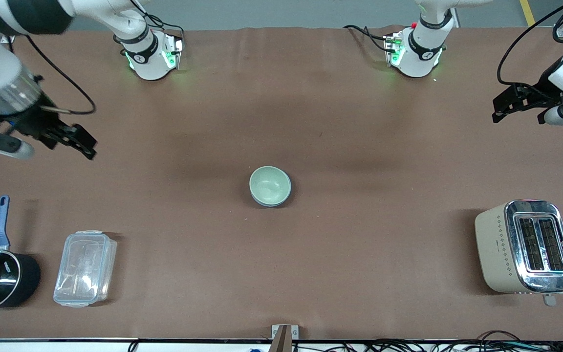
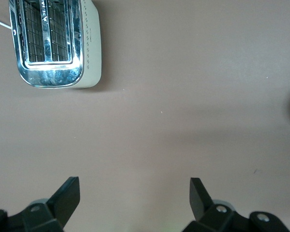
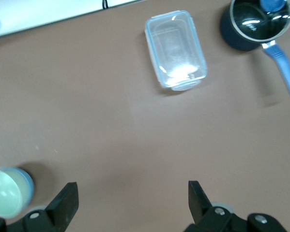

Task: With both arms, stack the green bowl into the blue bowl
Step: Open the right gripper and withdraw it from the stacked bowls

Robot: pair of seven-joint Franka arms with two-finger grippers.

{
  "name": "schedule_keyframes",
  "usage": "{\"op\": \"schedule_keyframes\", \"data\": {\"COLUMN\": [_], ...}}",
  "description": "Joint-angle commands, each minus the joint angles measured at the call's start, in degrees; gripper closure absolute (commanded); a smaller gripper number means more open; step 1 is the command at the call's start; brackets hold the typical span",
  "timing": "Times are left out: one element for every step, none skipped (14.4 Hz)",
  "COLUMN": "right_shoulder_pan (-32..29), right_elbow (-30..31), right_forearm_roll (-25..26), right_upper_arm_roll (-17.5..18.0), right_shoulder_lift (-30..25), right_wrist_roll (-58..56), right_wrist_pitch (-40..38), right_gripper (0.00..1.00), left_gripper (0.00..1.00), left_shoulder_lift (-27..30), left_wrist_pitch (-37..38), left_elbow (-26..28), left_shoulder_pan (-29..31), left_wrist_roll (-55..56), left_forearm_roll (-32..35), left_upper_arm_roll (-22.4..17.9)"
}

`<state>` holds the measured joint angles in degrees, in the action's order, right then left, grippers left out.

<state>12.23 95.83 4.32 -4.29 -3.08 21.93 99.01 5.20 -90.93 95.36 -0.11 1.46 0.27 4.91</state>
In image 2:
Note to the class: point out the beige and chrome toaster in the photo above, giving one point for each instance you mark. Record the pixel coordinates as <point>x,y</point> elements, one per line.
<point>89,48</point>

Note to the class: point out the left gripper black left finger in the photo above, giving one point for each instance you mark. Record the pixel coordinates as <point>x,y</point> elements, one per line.
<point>60,203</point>

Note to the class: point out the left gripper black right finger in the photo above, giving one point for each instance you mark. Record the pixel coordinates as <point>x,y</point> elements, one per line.
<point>200,203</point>

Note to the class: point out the brown table cover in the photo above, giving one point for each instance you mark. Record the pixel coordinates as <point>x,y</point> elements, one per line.
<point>159,72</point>

